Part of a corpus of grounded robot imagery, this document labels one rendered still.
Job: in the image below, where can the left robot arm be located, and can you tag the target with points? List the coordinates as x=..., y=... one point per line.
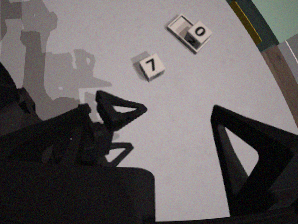
x=12, y=118

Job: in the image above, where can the cream rectangular tray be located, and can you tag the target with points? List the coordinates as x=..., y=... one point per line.
x=179, y=27

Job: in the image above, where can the beige calendar cube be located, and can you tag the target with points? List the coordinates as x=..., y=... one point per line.
x=152, y=67
x=197, y=35

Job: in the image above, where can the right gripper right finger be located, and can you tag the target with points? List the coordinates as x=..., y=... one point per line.
x=277, y=166

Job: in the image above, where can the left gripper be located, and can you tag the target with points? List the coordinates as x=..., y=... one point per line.
x=102, y=134

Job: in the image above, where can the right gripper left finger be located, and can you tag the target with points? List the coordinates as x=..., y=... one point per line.
x=28, y=144

